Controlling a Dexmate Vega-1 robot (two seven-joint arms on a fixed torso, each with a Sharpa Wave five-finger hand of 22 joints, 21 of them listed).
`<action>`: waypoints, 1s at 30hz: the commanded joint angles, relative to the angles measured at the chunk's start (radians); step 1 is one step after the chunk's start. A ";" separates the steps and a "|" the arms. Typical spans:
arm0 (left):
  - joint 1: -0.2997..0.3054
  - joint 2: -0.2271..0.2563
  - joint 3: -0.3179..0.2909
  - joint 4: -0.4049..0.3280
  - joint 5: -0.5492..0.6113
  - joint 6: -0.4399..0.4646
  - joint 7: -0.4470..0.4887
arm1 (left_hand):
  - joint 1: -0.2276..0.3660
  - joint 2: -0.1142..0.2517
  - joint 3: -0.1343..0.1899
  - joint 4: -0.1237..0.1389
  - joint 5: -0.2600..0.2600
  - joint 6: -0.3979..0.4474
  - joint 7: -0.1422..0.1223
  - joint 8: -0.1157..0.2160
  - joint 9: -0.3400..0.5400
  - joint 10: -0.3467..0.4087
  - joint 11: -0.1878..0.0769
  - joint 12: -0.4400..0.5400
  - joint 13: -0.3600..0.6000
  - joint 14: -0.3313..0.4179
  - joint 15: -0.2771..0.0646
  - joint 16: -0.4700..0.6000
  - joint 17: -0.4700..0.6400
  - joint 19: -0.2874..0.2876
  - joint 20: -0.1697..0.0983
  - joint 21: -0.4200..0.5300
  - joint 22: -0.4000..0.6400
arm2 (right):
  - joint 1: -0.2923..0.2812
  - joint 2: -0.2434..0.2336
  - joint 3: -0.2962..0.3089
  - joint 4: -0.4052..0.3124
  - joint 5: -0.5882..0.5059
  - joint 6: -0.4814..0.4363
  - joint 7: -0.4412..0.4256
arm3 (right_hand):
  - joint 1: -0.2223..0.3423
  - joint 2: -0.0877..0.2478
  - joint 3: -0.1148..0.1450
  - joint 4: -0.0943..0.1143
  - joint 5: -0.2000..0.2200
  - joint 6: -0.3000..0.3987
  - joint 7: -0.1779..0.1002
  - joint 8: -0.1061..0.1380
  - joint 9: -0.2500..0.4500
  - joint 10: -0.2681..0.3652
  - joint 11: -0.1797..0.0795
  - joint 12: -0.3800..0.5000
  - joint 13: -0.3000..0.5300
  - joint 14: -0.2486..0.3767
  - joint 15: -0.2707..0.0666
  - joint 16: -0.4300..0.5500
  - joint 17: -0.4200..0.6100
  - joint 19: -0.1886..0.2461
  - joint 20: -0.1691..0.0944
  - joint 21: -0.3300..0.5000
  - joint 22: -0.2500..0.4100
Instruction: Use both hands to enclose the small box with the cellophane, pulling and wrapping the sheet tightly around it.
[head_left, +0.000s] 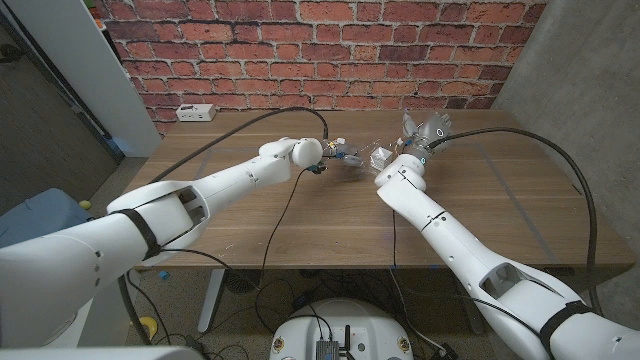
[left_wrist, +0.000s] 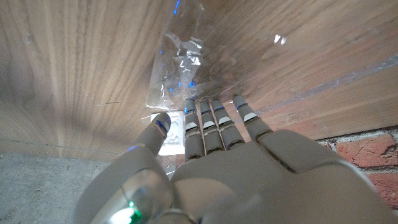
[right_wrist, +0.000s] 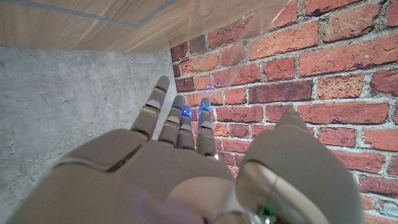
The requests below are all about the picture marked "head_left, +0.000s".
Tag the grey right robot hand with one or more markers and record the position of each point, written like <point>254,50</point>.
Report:
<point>432,131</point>

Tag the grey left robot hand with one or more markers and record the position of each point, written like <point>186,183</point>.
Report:
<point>345,150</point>

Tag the clear cellophane sheet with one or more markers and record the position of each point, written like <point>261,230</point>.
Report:
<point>367,152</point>

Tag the small white box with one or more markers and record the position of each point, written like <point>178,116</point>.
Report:
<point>381,159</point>

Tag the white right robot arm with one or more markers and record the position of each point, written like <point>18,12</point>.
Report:
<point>450,240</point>

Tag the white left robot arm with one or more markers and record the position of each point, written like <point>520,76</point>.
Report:
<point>225,185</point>

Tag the small grey electronics box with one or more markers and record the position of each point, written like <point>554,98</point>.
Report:
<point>327,350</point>

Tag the red brick printed backdrop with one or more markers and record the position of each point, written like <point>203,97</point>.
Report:
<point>320,50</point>

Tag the white power strip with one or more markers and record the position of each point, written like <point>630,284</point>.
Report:
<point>195,112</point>

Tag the black round floor fan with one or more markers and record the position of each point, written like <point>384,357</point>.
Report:
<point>242,281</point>

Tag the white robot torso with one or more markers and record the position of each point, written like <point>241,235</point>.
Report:
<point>360,320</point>

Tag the grey table leg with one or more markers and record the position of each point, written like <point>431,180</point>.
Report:
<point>462,305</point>

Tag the black antenna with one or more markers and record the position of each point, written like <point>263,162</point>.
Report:
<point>347,340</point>

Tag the white table leg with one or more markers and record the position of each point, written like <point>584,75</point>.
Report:
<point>210,300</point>

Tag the small blue floor object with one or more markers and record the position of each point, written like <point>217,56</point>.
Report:
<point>164,275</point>

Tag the black power adapter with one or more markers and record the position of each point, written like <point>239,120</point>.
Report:
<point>447,351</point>

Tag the yellow-green ball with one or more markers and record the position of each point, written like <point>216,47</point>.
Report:
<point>85,204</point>

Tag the white partition panel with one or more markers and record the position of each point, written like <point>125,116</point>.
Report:
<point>85,65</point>

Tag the black metal door frame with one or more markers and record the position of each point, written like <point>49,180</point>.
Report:
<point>65,91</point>

